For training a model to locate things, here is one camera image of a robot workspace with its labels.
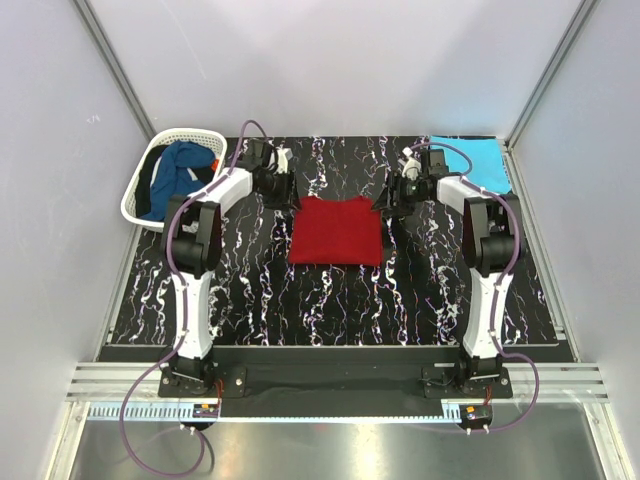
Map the red t shirt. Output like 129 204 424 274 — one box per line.
288 196 383 267

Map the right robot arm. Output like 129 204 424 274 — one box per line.
372 142 524 360

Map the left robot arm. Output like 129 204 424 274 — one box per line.
161 139 301 360

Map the white perforated laundry basket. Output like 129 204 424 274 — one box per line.
120 128 227 232

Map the folded cyan t shirt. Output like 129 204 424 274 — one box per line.
429 136 512 194

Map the blue t shirt in basket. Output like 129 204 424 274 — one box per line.
139 141 219 222

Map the black garment in basket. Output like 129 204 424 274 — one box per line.
135 145 167 218

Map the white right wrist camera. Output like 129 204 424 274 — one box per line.
400 147 422 181

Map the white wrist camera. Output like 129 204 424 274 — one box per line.
400 147 422 181
269 147 293 175

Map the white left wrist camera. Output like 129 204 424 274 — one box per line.
269 147 293 175

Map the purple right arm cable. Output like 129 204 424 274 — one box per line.
407 142 541 434

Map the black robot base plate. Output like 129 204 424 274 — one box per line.
159 346 513 400

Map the aluminium rail with connectors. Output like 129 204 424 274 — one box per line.
87 400 494 431

